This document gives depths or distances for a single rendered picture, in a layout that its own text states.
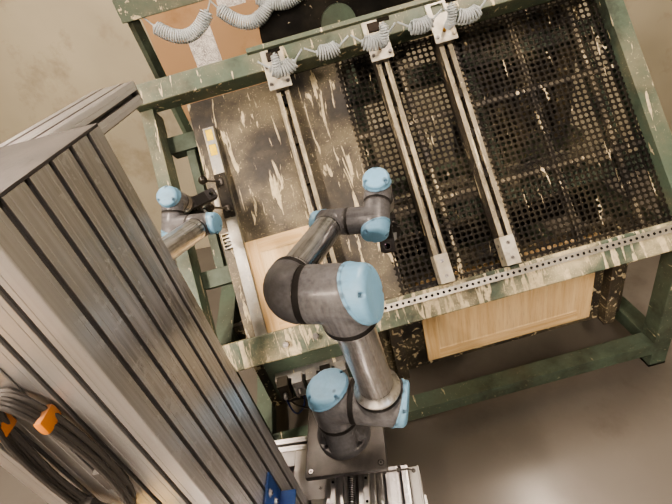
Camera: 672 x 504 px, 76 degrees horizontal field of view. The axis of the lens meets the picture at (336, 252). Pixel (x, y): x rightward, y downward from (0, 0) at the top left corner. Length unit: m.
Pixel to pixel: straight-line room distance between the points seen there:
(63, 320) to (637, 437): 2.44
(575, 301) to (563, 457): 0.77
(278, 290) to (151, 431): 0.31
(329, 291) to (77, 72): 3.76
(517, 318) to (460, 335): 0.31
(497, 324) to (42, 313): 2.17
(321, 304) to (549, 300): 1.85
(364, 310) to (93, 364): 0.42
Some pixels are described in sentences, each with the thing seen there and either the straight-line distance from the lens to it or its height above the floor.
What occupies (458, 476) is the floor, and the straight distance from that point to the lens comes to 2.40.
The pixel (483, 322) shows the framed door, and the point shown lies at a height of 0.43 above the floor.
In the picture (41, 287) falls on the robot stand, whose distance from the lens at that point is 0.53.
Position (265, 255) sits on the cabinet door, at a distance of 1.91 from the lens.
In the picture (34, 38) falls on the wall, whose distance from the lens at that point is 4.41.
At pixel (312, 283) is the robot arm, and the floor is 1.67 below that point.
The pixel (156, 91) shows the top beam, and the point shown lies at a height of 1.83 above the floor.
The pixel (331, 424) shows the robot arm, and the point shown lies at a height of 1.18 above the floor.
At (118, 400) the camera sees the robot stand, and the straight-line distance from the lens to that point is 0.62.
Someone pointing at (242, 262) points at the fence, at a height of 1.16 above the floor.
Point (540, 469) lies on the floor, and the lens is 2.43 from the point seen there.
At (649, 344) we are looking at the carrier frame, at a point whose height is 0.18.
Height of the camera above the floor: 2.14
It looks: 34 degrees down
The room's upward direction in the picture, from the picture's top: 16 degrees counter-clockwise
